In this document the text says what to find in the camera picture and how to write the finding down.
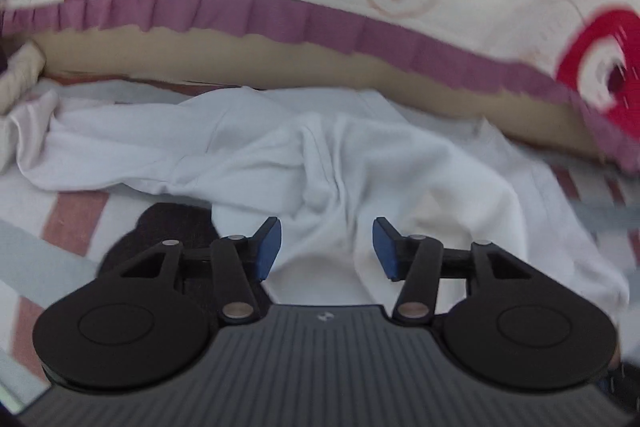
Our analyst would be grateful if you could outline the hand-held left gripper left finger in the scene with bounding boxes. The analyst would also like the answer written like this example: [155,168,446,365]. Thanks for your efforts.
[119,216,282,323]

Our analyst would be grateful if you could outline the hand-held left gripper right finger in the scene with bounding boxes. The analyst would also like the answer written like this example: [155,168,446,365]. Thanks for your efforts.
[372,216,532,323]

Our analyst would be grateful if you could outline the white shirt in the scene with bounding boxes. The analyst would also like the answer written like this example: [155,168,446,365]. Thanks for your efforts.
[0,86,632,323]

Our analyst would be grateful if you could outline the pink grey plaid blanket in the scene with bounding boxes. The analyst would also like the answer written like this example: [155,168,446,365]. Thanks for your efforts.
[0,77,640,408]

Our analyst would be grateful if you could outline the cream cloth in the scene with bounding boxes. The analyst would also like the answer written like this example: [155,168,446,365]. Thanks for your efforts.
[0,41,46,114]

